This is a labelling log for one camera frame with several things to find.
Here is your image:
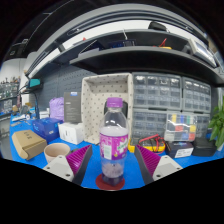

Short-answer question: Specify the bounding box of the grey small-parts drawer cabinet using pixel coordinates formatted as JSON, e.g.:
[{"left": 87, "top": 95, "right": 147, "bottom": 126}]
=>
[{"left": 181, "top": 77, "right": 212, "bottom": 114}]

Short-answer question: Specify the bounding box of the cluttered background shelf unit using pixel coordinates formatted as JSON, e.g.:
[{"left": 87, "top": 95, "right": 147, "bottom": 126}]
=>
[{"left": 0, "top": 78, "right": 21, "bottom": 116}]

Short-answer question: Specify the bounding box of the cream perforated storage bin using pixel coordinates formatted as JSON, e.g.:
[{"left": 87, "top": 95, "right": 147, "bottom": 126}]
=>
[{"left": 80, "top": 73, "right": 134, "bottom": 145}]

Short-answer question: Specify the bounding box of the black overhead shelf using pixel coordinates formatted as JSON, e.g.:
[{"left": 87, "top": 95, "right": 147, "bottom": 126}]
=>
[{"left": 26, "top": 28, "right": 224, "bottom": 88}]

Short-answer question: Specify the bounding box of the wide grey drawer cabinet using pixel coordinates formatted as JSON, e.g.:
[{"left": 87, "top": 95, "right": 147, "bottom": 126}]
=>
[{"left": 132, "top": 72, "right": 183, "bottom": 112}]

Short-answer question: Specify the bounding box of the white carton box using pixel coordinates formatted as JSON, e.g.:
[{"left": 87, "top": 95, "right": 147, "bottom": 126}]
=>
[{"left": 58, "top": 121, "right": 85, "bottom": 146}]

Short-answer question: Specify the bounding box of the yellow and red hand tool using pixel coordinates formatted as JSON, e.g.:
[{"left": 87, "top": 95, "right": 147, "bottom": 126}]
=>
[{"left": 159, "top": 38, "right": 173, "bottom": 50}]

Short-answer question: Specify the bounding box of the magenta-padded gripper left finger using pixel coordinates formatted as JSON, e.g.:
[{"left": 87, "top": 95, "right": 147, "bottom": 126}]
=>
[{"left": 42, "top": 144, "right": 94, "bottom": 186}]

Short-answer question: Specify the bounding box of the blue carton box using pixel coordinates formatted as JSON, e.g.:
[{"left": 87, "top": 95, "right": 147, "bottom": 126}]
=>
[{"left": 32, "top": 117, "right": 64, "bottom": 143}]

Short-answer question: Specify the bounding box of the teal lamp head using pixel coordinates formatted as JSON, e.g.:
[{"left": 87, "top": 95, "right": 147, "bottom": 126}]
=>
[{"left": 28, "top": 78, "right": 42, "bottom": 89}]

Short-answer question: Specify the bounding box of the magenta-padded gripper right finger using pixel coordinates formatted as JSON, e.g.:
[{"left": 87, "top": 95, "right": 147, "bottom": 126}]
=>
[{"left": 133, "top": 144, "right": 184, "bottom": 186}]

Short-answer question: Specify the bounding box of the purple plastic bag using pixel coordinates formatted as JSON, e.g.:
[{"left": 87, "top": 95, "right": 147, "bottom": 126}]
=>
[{"left": 49, "top": 96, "right": 65, "bottom": 122}]

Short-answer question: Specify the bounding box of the dark grey flat box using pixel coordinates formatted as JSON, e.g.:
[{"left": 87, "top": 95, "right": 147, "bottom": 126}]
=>
[{"left": 63, "top": 91, "right": 83, "bottom": 124}]

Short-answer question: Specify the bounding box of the clear organizer with coloured parts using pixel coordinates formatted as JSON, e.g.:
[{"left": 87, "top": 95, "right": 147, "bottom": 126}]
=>
[{"left": 165, "top": 113, "right": 198, "bottom": 143}]

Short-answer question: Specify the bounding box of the low grey drawer cabinet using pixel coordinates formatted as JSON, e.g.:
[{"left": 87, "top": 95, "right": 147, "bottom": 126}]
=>
[{"left": 131, "top": 109, "right": 212, "bottom": 143}]

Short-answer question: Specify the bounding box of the black box with white label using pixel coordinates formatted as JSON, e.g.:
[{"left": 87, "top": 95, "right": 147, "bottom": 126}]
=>
[{"left": 164, "top": 140, "right": 195, "bottom": 159}]

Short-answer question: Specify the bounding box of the beige patterned mug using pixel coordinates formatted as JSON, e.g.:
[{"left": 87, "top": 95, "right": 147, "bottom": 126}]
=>
[{"left": 43, "top": 142, "right": 72, "bottom": 164}]

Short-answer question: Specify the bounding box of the brown cardboard box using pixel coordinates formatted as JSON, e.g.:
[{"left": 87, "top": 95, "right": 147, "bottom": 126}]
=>
[{"left": 11, "top": 129, "right": 48, "bottom": 161}]

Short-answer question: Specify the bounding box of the green potted plant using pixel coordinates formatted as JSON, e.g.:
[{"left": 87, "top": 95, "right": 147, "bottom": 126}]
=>
[{"left": 208, "top": 96, "right": 224, "bottom": 152}]

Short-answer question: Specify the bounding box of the grey oscilloscope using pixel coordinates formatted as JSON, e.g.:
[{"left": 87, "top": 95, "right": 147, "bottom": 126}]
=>
[{"left": 187, "top": 37, "right": 218, "bottom": 68}]

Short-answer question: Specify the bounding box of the purple-capped clear drink bottle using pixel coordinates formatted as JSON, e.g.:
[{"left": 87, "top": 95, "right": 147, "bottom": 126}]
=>
[{"left": 99, "top": 97, "right": 130, "bottom": 187}]

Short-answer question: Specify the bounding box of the black computer mouse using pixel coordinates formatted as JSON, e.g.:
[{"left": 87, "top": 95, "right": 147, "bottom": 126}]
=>
[{"left": 148, "top": 21, "right": 169, "bottom": 33}]

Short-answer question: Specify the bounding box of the plain black flat box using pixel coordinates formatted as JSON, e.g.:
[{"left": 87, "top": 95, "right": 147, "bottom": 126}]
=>
[{"left": 192, "top": 137, "right": 218, "bottom": 158}]

